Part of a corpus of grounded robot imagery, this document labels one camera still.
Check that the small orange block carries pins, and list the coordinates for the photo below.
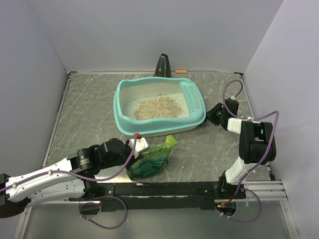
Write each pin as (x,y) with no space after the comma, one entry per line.
(181,71)

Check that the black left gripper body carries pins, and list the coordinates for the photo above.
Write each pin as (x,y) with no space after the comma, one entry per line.
(122,159)

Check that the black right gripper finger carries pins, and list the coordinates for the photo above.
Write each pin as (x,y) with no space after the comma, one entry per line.
(216,110)
(213,117)

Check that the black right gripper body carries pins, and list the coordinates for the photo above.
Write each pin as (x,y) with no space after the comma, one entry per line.
(223,113)

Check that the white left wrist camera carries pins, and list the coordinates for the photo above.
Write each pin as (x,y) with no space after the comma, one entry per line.
(139,144)

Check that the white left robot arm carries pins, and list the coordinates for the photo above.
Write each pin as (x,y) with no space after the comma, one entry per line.
(71,177)

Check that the black metronome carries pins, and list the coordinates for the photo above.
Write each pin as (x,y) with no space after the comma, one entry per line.
(163,67)

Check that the teal litter box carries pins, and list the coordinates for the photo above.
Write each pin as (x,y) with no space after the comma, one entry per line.
(184,90)

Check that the green litter bag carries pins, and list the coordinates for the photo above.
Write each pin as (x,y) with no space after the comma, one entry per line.
(152,161)

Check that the cat litter pile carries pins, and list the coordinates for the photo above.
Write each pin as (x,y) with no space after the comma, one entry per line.
(159,106)

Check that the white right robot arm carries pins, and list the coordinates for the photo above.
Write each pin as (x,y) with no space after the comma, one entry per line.
(256,147)

